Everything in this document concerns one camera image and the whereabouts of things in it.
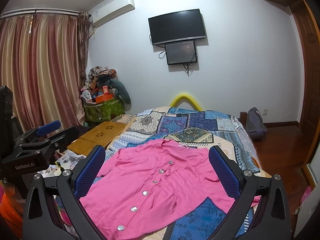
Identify pink button-up cardigan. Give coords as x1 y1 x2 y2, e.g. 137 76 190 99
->
80 139 234 239

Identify pile of patterned clothes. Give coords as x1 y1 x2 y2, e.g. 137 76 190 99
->
86 66 117 90

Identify scattered papers beside bed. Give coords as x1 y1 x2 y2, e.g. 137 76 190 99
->
38 150 86 178

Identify green fabric storage box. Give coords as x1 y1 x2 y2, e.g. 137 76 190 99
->
84 98 125 122

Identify patchwork patterned bedspread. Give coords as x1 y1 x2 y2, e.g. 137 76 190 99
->
105 106 268 239

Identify orange box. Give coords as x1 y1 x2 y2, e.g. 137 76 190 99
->
95 94 114 103

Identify pink beige striped curtain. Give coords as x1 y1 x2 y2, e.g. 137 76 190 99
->
1 13 88 131

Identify purple grey backpack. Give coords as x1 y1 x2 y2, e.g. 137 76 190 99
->
245 107 267 140

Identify brown wooden door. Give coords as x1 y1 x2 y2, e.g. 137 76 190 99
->
290 0 319 165

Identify white wall air conditioner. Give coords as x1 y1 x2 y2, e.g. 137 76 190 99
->
89 0 135 29

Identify small black wall monitor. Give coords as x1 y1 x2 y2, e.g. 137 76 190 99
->
165 41 197 65

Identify large black wall television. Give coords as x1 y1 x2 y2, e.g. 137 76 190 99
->
148 9 206 46

